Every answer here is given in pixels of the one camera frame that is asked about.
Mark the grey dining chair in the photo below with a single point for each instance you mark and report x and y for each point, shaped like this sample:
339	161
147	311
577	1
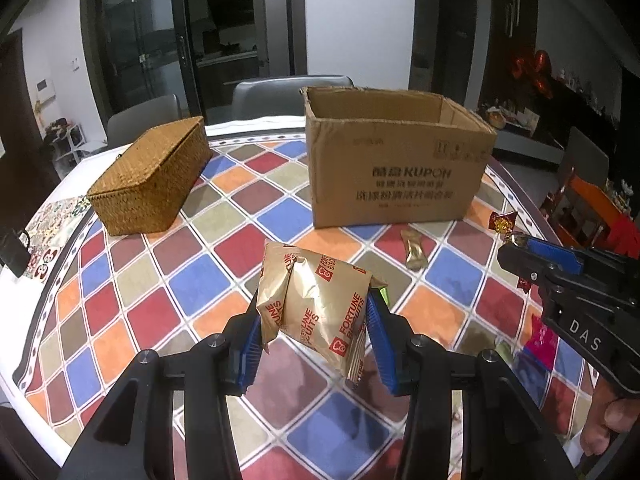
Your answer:
126	126
280	96

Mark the brown cardboard box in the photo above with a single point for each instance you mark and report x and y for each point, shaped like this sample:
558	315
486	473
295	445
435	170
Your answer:
389	156

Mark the black mug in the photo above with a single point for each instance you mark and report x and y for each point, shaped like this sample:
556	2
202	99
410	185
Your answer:
14	251

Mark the red heart balloons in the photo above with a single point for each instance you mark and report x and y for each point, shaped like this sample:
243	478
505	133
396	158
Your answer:
534	69

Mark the glass sliding door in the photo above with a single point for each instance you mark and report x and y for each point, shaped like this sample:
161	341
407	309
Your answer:
139	50

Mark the patterned floral placemat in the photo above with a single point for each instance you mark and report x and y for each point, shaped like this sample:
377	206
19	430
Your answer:
49	231

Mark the green candy packet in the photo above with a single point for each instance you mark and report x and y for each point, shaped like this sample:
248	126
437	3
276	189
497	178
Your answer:
382	293

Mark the person's right hand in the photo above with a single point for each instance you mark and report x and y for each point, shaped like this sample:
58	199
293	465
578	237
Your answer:
608	414

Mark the woven wicker basket box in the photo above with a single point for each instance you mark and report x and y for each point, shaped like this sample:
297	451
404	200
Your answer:
145	187

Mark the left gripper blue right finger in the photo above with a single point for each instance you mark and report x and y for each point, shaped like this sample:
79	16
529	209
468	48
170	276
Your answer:
389	335

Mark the white low cabinet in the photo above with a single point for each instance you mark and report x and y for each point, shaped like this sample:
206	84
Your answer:
515	140

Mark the grey dining chair centre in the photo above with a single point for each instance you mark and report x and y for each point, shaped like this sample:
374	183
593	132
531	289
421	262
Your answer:
280	96

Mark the white shoe rack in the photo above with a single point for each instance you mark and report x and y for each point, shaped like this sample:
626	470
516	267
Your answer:
63	142

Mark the pink snack bag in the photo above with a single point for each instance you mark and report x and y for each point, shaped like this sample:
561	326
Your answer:
542	343

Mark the grey dining chair left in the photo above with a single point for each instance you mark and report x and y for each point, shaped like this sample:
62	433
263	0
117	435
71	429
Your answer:
126	126

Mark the dark wooden door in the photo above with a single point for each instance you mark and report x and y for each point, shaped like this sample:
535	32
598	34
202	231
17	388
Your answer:
28	176

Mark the gold snack wrapper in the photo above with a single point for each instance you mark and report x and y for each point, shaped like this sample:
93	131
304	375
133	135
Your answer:
415	257

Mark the red gold candy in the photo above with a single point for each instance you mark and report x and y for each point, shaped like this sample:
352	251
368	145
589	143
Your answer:
503	224

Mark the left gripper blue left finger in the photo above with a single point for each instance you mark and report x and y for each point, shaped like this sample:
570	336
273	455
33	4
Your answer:
244	335

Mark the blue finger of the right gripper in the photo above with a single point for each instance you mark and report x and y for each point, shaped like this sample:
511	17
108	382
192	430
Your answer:
530	269
563	258

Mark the white intercom panel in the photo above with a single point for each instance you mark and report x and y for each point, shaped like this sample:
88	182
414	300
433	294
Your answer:
45	90

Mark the pale green small candy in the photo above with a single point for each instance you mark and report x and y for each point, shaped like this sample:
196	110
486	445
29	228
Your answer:
504	350

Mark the tan fortune fruits bag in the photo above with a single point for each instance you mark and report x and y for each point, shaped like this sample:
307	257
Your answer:
318	301

